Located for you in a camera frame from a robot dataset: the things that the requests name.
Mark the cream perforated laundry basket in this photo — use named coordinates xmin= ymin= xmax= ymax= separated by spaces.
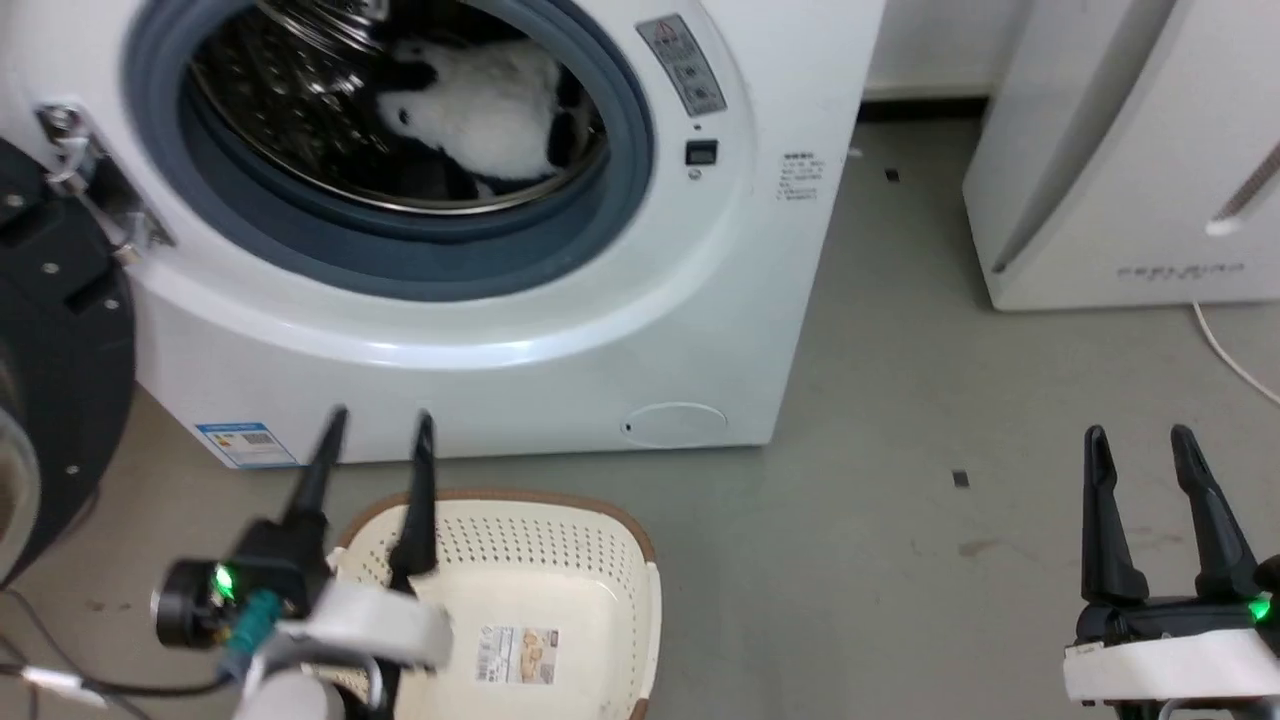
xmin=325 ymin=488 xmax=663 ymax=720

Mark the white power cable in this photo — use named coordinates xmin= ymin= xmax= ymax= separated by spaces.
xmin=1190 ymin=300 xmax=1280 ymax=406

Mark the paper label with barcode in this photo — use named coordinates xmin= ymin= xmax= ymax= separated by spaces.
xmin=476 ymin=625 xmax=561 ymax=687

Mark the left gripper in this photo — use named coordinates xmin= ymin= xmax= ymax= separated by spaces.
xmin=232 ymin=405 xmax=453 ymax=668

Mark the black round washer door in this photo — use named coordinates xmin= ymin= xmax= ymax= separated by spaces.
xmin=0 ymin=135 xmax=138 ymax=591

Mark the teal cable connector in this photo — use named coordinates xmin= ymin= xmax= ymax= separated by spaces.
xmin=220 ymin=590 xmax=283 ymax=683

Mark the grey warning sticker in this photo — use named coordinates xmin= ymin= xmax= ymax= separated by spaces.
xmin=636 ymin=14 xmax=728 ymax=118

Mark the blue energy label sticker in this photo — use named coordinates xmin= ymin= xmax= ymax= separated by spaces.
xmin=195 ymin=422 xmax=299 ymax=470

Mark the black and white panda plush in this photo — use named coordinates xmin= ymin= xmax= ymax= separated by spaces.
xmin=375 ymin=35 xmax=606 ymax=201

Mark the white front-load washing machine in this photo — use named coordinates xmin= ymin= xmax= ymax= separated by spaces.
xmin=0 ymin=0 xmax=887 ymax=471

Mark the round white filter cover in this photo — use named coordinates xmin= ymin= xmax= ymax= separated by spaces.
xmin=620 ymin=402 xmax=729 ymax=448

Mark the grey-blue rubber door gasket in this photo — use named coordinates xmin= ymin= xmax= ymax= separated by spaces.
xmin=122 ymin=0 xmax=656 ymax=303

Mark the metal washer door hinge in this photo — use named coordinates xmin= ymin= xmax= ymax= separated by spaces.
xmin=35 ymin=100 xmax=176 ymax=266

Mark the steel washer drum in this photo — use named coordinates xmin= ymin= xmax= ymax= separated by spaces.
xmin=188 ymin=0 xmax=611 ymax=216

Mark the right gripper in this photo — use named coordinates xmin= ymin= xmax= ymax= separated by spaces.
xmin=1063 ymin=425 xmax=1280 ymax=707

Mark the white floor appliance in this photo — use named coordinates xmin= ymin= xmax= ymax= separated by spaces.
xmin=962 ymin=0 xmax=1280 ymax=313

